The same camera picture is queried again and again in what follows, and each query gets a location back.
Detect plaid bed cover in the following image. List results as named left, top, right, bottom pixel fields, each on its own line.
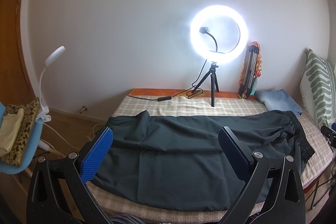
left=87, top=97, right=333, bottom=223

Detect green striped white pillow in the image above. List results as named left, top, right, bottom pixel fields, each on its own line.
left=299, top=49, right=335, bottom=128

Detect white ring light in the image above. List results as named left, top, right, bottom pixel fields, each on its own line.
left=190, top=5, right=249, bottom=65

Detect folded blue jeans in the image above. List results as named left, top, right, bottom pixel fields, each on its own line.
left=255, top=89, right=302, bottom=117

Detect black mini tripod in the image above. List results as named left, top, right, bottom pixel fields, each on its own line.
left=191, top=62, right=219, bottom=107

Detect black ring light cable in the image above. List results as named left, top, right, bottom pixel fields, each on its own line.
left=127, top=58, right=208, bottom=102

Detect leopard print cloth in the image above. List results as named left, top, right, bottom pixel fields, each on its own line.
left=1, top=97, right=40, bottom=166

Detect folded silver tripod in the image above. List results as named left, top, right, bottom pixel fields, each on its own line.
left=238, top=44, right=259, bottom=98

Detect black phone holder gooseneck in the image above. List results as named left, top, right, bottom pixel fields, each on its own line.
left=199, top=26, right=219, bottom=54

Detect light blue chair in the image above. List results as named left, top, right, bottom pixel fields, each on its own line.
left=1, top=98, right=43, bottom=174

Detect cream folded cloth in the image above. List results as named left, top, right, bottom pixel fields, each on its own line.
left=0, top=108, right=25, bottom=156

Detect white clip desk lamp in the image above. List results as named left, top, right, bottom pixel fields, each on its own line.
left=37, top=46, right=66, bottom=123

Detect wooden door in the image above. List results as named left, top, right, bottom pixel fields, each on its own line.
left=1, top=0, right=35, bottom=106

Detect dark green pants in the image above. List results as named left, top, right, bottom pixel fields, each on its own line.
left=92, top=110, right=314, bottom=211

